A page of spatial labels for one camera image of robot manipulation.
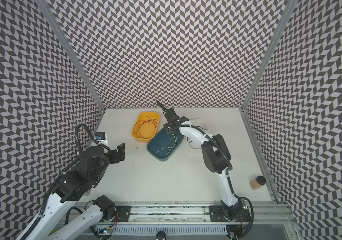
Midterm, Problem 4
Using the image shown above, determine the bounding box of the teal plastic bin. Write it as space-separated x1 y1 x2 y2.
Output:
147 129 185 162

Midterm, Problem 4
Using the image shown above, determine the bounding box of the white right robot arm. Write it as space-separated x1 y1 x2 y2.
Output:
156 100 255 240

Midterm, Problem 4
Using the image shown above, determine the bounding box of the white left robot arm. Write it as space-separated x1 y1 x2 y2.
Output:
18 124 126 240

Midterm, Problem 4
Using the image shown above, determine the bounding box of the yellow plastic bin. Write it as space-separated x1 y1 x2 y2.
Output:
132 112 161 143

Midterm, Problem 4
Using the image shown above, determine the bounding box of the white plastic bin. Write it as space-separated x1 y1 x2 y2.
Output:
187 119 210 151

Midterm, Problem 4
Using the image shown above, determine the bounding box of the brown jar black lid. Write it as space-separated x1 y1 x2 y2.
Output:
249 176 266 190

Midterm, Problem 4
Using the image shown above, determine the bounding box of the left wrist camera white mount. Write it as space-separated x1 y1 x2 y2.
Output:
95 132 108 146

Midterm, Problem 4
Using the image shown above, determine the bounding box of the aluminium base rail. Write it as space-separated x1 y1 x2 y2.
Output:
59 201 298 236

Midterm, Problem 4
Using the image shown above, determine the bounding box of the aluminium corner post left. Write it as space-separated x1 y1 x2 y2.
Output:
35 0 105 112

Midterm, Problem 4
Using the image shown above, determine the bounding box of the aluminium corner post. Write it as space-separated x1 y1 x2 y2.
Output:
241 0 298 112
35 0 105 112

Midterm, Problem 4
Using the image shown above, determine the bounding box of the aluminium corner post right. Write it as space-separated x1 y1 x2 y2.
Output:
241 0 298 112

